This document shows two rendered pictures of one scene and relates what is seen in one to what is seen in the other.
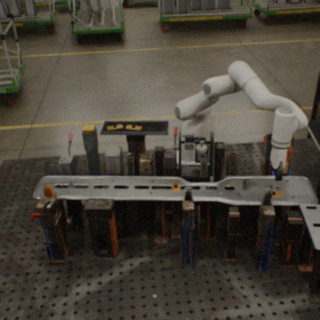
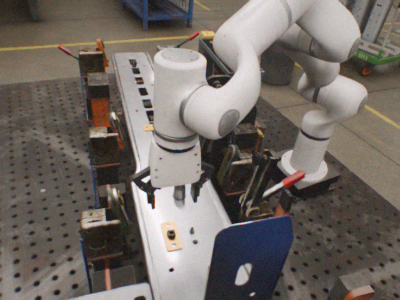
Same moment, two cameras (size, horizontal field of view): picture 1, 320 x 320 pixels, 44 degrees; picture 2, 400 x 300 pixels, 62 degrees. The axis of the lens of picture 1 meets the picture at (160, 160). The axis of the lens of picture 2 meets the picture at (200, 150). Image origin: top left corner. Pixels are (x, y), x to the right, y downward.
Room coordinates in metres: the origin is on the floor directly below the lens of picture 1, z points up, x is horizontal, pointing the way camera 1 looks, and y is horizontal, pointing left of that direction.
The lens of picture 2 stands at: (1.34, -1.02, 1.64)
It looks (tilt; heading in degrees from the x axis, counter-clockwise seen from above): 36 degrees down; 65
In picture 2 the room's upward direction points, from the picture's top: 6 degrees clockwise
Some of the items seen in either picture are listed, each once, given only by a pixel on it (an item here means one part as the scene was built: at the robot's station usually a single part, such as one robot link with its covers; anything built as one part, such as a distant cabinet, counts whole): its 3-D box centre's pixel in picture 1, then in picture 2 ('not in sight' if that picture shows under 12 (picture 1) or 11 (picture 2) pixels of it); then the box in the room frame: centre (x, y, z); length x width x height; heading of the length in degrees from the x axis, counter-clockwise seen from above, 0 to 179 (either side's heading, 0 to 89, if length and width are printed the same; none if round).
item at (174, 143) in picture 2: (280, 140); (177, 132); (1.51, -0.54, 1.29); 0.09 x 0.08 x 0.03; 176
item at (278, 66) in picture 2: not in sight; (280, 49); (3.65, 2.12, 0.36); 0.54 x 0.50 x 0.73; 4
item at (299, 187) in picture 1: (172, 189); (152, 125); (1.59, -0.05, 1.00); 1.38 x 0.22 x 0.02; 86
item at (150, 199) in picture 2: (279, 175); (146, 194); (1.45, -0.53, 1.15); 0.03 x 0.03 x 0.07; 86
